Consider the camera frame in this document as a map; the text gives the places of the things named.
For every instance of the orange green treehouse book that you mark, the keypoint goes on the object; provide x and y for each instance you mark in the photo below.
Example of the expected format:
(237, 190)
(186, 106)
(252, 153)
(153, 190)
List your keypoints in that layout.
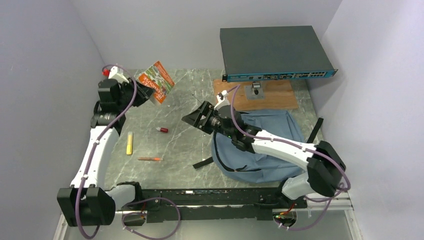
(157, 78)

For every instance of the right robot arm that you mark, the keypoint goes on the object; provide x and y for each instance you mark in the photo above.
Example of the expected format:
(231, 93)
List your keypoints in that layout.
(324, 168)

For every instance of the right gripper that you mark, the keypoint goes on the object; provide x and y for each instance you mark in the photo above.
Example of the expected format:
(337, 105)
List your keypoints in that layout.
(194, 118)

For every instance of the yellow highlighter marker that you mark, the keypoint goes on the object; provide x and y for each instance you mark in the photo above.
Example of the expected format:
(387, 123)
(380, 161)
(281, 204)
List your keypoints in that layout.
(129, 143)

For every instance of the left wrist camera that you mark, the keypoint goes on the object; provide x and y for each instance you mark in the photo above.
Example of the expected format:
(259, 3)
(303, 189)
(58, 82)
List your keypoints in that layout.
(115, 73)

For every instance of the blue student backpack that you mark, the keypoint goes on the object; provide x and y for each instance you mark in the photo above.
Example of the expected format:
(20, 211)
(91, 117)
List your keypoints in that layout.
(263, 165)

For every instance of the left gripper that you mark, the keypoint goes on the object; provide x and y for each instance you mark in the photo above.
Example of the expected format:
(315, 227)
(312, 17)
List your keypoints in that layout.
(142, 93)

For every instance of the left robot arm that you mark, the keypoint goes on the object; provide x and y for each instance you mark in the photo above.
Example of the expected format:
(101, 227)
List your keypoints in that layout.
(125, 192)

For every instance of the wooden board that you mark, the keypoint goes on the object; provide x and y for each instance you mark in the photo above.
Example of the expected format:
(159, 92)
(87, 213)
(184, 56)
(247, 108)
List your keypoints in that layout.
(278, 95)

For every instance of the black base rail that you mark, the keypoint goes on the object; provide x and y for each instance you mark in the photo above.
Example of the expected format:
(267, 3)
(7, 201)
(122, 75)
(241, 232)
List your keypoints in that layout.
(260, 203)

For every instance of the grey network switch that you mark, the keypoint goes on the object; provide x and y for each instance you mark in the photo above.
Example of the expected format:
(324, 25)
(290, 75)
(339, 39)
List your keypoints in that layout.
(273, 53)

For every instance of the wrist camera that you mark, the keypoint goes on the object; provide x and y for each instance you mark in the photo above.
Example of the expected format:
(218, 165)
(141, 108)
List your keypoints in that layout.
(222, 100)
(115, 73)

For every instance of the aluminium side rail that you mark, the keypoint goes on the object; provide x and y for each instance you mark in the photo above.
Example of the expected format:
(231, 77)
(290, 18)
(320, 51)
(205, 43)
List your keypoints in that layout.
(85, 204)

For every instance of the orange pen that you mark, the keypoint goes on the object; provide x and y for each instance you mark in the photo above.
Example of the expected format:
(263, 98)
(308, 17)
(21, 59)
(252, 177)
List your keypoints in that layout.
(151, 159)

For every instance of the red white glue stick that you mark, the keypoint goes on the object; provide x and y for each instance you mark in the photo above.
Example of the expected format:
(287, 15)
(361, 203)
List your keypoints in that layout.
(162, 129)

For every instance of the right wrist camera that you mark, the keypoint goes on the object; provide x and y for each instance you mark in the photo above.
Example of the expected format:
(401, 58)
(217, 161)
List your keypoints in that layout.
(222, 100)

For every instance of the metal stand mount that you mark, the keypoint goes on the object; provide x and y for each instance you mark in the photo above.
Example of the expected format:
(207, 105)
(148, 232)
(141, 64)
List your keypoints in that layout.
(254, 91)

